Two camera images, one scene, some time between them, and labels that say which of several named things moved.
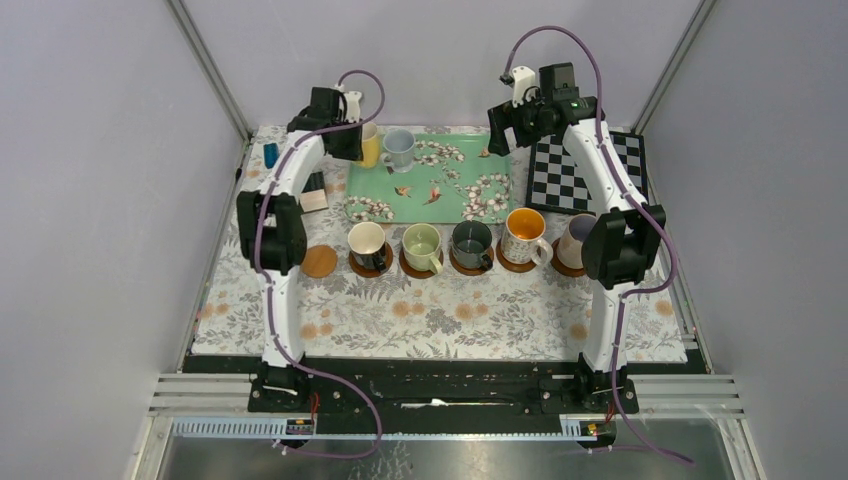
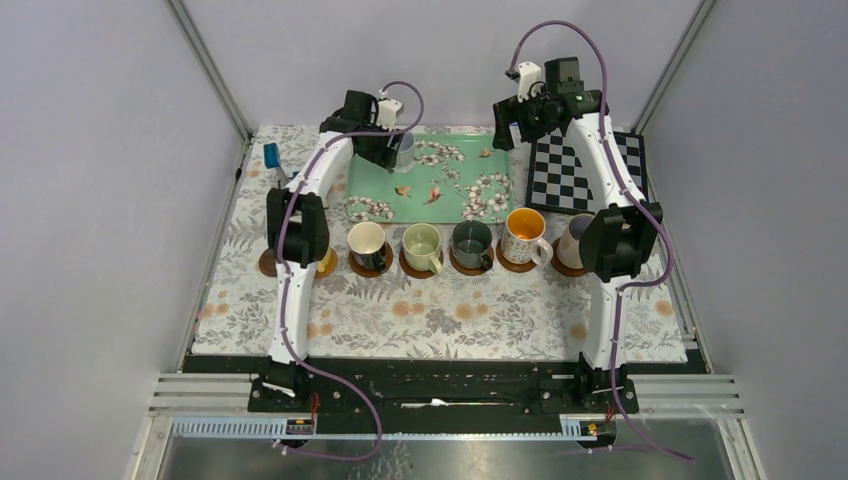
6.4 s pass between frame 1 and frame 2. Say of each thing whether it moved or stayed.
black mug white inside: stayed
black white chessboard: stayed
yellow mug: moved
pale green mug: stayed
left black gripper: moved
